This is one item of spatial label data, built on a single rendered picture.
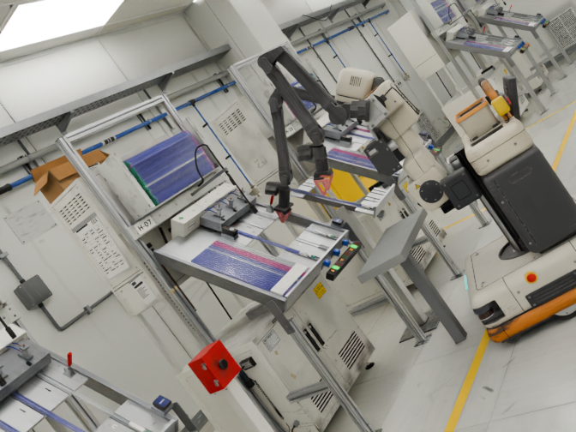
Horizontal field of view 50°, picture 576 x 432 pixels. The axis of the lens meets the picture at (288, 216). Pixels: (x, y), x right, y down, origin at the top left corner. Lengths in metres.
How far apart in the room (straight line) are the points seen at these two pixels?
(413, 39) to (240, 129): 3.55
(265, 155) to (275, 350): 1.64
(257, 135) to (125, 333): 1.65
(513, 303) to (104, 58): 4.06
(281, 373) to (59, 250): 2.10
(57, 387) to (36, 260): 2.14
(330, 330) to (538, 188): 1.32
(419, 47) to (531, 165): 4.86
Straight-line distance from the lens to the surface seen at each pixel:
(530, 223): 2.71
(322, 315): 3.34
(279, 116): 3.15
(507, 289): 2.75
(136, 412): 2.28
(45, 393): 2.39
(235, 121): 4.28
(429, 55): 7.38
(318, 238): 3.16
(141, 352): 4.58
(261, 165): 4.29
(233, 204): 3.30
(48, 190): 3.39
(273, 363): 3.00
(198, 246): 3.07
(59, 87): 5.26
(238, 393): 2.60
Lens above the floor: 1.23
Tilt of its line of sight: 5 degrees down
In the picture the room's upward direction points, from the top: 36 degrees counter-clockwise
